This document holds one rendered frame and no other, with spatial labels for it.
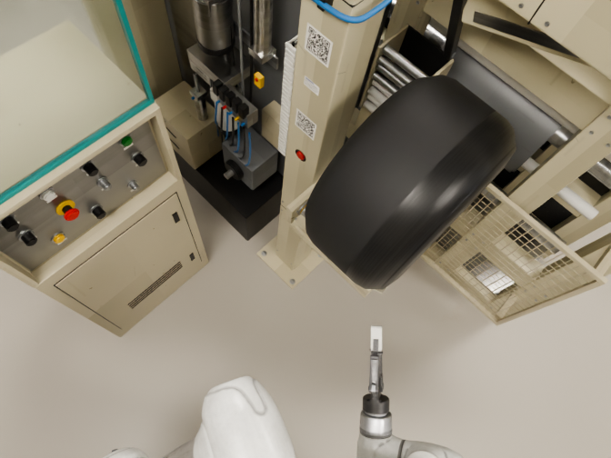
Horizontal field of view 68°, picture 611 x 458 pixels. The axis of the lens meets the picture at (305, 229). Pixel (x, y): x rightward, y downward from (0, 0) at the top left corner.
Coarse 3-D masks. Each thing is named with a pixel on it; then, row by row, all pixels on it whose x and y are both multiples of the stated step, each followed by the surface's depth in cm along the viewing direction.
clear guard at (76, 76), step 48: (0, 0) 73; (48, 0) 79; (96, 0) 86; (0, 48) 79; (48, 48) 85; (96, 48) 93; (0, 96) 85; (48, 96) 93; (96, 96) 103; (144, 96) 114; (0, 144) 93; (48, 144) 102; (0, 192) 101
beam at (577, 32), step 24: (504, 0) 90; (528, 0) 87; (552, 0) 84; (576, 0) 81; (600, 0) 78; (528, 24) 90; (552, 24) 86; (576, 24) 83; (600, 24) 80; (576, 48) 86; (600, 48) 83; (600, 72) 86
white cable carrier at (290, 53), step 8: (296, 40) 112; (288, 48) 109; (288, 56) 112; (288, 64) 114; (288, 72) 116; (288, 80) 119; (288, 88) 122; (288, 96) 125; (288, 104) 127; (288, 112) 130; (280, 120) 137; (288, 120) 134; (280, 128) 141; (280, 136) 144; (280, 144) 149; (280, 152) 152
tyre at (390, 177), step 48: (432, 96) 102; (384, 144) 99; (432, 144) 97; (480, 144) 98; (336, 192) 104; (384, 192) 99; (432, 192) 96; (480, 192) 103; (336, 240) 110; (384, 240) 101; (432, 240) 102; (384, 288) 119
